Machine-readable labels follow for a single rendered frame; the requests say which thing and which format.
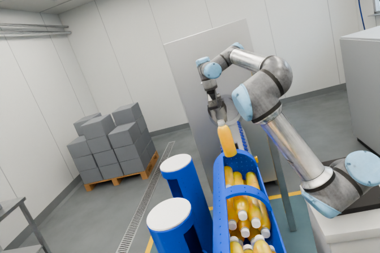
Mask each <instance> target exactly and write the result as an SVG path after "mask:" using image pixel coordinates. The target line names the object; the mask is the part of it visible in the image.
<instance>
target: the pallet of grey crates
mask: <svg viewBox="0 0 380 253"><path fill-rule="evenodd" d="M112 116H113V118H114V121H115V122H113V119H112V117H111V114H107V115H103V116H102V115H101V113H97V114H93V115H89V116H86V117H83V118H81V119H80V120H78V121H77V122H75V123H73V125H74V127H75V129H76V131H77V134H78V136H79V137H77V138H76V139H75V140H73V141H72V142H71V143H69V144H68V145H67V148H68V150H69V152H70V154H71V156H72V158H73V161H74V163H75V165H76V168H77V170H78V171H79V173H80V175H81V178H82V180H83V182H84V186H85V189H86V191H92V190H93V189H94V187H95V186H96V185H97V184H98V183H99V182H104V181H109V180H112V182H113V184H114V186H116V185H119V184H120V183H121V181H122V180H123V179H124V177H127V176H132V175H137V174H141V177H142V179H143V180H144V179H148V178H149V176H150V174H151V172H152V170H153V168H154V166H155V164H156V162H157V160H158V158H159V155H158V153H157V150H156V148H155V147H154V143H153V141H152V139H151V136H150V134H149V131H148V128H147V125H146V122H145V119H144V117H143V114H142V112H141V109H140V106H139V104H138V102H135V103H131V104H128V105H125V106H121V107H119V108H117V109H116V110H115V111H113V112H112Z"/></svg>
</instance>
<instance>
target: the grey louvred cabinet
mask: <svg viewBox="0 0 380 253"><path fill-rule="evenodd" d="M339 41H340V48H341V52H342V60H343V67H344V75H345V80H346V87H347V94H348V102H349V109H350V114H351V122H352V129H353V135H354V136H356V137H357V140H358V141H359V142H360V143H361V144H362V145H364V146H365V147H366V148H367V149H368V150H370V151H371V152H372V153H373V154H375V155H376V156H377V157H379V158H380V26H377V27H374V28H370V29H366V30H362V31H360V32H356V33H352V34H349V35H346V36H342V37H340V39H339Z"/></svg>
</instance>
